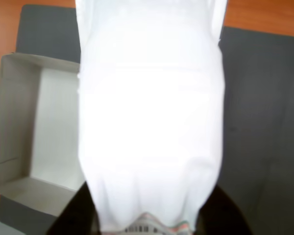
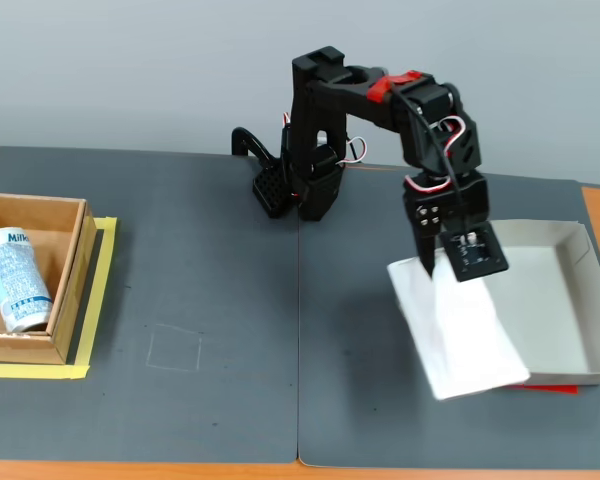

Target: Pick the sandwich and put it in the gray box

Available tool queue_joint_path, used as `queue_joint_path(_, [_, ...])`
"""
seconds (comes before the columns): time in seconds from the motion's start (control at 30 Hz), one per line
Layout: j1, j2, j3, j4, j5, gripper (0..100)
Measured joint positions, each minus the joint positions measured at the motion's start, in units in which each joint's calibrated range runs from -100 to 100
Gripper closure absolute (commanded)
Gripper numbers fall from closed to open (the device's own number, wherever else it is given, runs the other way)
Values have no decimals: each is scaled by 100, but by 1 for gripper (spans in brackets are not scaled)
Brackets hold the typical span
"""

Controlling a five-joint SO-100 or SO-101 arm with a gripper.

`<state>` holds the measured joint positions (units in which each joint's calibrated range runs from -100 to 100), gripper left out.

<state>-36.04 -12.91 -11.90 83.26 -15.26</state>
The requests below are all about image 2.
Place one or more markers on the yellow tape frame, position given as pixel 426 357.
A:
pixel 102 280

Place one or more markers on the brown cardboard box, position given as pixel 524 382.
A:
pixel 75 280

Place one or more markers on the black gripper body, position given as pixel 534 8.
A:
pixel 472 197

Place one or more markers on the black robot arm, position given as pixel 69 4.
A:
pixel 320 110

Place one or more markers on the red tape on arm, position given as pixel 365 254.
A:
pixel 382 90

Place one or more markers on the gray mat with chalk square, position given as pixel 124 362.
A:
pixel 190 260

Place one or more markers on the gray paper box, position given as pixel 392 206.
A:
pixel 545 300

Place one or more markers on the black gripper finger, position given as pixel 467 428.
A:
pixel 426 240

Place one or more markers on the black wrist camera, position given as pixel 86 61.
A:
pixel 475 257

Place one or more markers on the red tape frame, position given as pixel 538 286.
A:
pixel 550 389

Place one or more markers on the white blue milk can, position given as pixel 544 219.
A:
pixel 15 280

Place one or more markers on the white sandwich package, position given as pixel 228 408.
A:
pixel 460 340

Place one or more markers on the black table clamp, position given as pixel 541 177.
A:
pixel 272 192

